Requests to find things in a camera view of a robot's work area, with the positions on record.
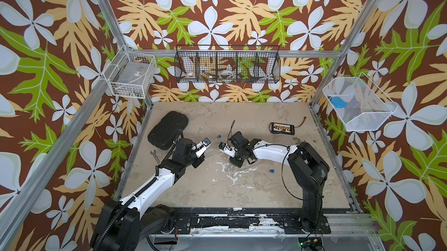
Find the white wire basket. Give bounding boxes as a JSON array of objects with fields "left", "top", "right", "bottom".
[{"left": 105, "top": 52, "right": 157, "bottom": 99}]

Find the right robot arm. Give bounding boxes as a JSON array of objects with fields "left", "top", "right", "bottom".
[{"left": 219, "top": 132, "right": 329, "bottom": 233}]

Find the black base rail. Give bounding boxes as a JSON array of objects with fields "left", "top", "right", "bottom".
[{"left": 142, "top": 205, "right": 332, "bottom": 235}]

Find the clear plastic box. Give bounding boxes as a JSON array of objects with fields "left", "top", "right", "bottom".
[{"left": 118, "top": 62, "right": 149, "bottom": 85}]

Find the black wire basket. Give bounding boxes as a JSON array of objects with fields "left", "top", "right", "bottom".
[{"left": 173, "top": 45, "right": 281, "bottom": 84}]

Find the metal wrench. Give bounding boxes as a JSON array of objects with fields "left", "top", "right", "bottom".
[{"left": 150, "top": 150, "right": 161, "bottom": 164}]

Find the white mesh basket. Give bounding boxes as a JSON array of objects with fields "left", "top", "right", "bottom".
[{"left": 322, "top": 73, "right": 398, "bottom": 132}]

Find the blue item in basket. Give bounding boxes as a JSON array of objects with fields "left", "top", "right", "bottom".
[{"left": 329, "top": 97, "right": 348, "bottom": 109}]

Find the black tool case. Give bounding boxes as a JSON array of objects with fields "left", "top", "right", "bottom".
[{"left": 147, "top": 111, "right": 189, "bottom": 151}]

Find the clear test tube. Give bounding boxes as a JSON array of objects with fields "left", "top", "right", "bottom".
[{"left": 204, "top": 148, "right": 223, "bottom": 161}]

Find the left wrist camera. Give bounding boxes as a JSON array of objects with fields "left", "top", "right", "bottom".
[{"left": 194, "top": 138, "right": 211, "bottom": 158}]

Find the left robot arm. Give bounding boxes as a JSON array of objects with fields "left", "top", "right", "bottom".
[{"left": 90, "top": 138, "right": 211, "bottom": 251}]

